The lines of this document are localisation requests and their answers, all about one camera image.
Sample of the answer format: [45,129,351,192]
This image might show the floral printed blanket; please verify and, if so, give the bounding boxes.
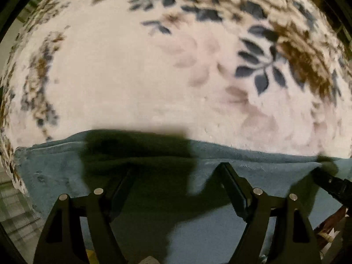
[0,0,352,196]

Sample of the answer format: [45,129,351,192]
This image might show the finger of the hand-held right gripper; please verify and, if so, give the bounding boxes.
[311,167,352,207]

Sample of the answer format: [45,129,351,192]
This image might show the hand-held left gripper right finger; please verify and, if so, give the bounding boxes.
[215,162,322,264]

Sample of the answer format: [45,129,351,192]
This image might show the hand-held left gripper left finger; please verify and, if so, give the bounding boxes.
[33,166,139,264]

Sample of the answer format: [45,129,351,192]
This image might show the blue-grey pants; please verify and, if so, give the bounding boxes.
[14,129,352,264]

